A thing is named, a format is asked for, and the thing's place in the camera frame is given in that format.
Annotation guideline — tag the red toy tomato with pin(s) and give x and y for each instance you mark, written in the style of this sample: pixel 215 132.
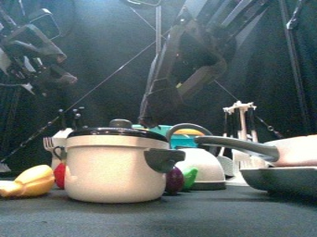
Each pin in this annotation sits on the red toy tomato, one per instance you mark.
pixel 60 176

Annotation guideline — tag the yellow toy vegetable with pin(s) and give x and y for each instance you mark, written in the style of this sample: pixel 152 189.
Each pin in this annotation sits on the yellow toy vegetable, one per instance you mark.
pixel 30 182

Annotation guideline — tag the white knife block black knives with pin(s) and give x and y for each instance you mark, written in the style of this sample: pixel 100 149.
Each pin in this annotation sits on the white knife block black knives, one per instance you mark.
pixel 61 135

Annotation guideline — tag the thin diagonal frame rod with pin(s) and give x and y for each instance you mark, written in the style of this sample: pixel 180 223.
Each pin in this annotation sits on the thin diagonal frame rod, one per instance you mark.
pixel 81 100

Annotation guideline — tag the black pot lid with knob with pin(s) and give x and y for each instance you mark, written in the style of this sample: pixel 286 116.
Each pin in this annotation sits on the black pot lid with knob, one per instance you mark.
pixel 117 131

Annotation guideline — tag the white toy fork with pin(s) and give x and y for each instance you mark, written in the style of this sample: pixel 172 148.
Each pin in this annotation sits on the white toy fork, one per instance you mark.
pixel 48 143

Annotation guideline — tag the teal plastic box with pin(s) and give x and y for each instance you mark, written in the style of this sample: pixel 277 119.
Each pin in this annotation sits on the teal plastic box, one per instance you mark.
pixel 180 140

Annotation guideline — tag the white utensil rack with tools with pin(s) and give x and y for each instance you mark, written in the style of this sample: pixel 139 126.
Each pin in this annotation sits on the white utensil rack with tools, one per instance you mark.
pixel 240 129

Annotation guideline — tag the purple toy eggplant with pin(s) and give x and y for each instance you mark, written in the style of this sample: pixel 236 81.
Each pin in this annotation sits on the purple toy eggplant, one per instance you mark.
pixel 174 180

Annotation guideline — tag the green toy vegetable piece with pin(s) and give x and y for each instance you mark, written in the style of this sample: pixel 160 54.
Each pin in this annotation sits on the green toy vegetable piece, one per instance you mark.
pixel 190 177

